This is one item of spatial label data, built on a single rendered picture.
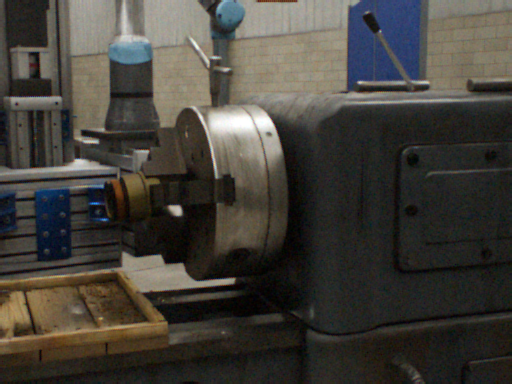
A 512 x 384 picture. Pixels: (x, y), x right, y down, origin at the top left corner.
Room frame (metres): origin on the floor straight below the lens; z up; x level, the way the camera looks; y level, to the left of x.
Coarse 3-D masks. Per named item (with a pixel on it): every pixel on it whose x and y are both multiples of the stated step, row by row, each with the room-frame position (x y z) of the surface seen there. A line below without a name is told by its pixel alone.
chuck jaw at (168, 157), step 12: (156, 132) 1.35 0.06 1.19; (168, 132) 1.35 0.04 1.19; (156, 144) 1.36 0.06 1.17; (168, 144) 1.33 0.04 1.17; (180, 144) 1.34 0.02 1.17; (156, 156) 1.31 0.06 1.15; (168, 156) 1.32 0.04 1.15; (180, 156) 1.32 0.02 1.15; (144, 168) 1.29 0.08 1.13; (156, 168) 1.29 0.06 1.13; (168, 168) 1.30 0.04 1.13; (180, 168) 1.30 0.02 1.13; (168, 180) 1.31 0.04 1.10; (180, 180) 1.32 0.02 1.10
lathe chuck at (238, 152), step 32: (192, 128) 1.27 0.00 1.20; (224, 128) 1.21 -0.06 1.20; (256, 128) 1.22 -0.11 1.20; (192, 160) 1.28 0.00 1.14; (224, 160) 1.17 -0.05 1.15; (256, 160) 1.18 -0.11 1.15; (256, 192) 1.17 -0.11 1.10; (192, 224) 1.28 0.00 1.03; (224, 224) 1.15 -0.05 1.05; (256, 224) 1.17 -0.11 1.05; (192, 256) 1.28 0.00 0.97; (224, 256) 1.18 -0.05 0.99; (256, 256) 1.20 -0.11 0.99
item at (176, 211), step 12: (192, 204) 1.33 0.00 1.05; (156, 216) 1.27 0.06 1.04; (168, 216) 1.28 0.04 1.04; (180, 216) 1.29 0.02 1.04; (192, 216) 1.29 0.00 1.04; (156, 228) 1.28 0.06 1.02; (168, 228) 1.29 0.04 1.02; (180, 228) 1.29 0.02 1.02; (156, 240) 1.29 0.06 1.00; (168, 240) 1.30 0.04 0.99; (180, 240) 1.30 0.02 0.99; (168, 252) 1.31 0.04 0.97; (180, 252) 1.31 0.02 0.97
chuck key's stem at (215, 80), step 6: (210, 60) 1.28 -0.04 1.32; (216, 60) 1.28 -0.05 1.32; (210, 66) 1.28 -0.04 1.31; (210, 72) 1.28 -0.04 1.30; (210, 78) 1.28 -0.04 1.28; (216, 78) 1.28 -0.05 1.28; (210, 84) 1.28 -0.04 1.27; (216, 84) 1.28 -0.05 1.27; (210, 90) 1.29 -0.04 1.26; (216, 90) 1.28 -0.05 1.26; (216, 96) 1.29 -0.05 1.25; (216, 102) 1.29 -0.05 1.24
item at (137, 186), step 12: (120, 180) 1.26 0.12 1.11; (132, 180) 1.24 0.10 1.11; (144, 180) 1.24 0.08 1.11; (156, 180) 1.27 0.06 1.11; (108, 192) 1.27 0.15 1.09; (120, 192) 1.23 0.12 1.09; (132, 192) 1.23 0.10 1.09; (144, 192) 1.23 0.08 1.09; (108, 204) 1.28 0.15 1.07; (120, 204) 1.22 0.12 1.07; (132, 204) 1.22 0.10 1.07; (144, 204) 1.23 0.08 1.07; (108, 216) 1.27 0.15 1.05; (120, 216) 1.23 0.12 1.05; (132, 216) 1.23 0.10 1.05; (144, 216) 1.24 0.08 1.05
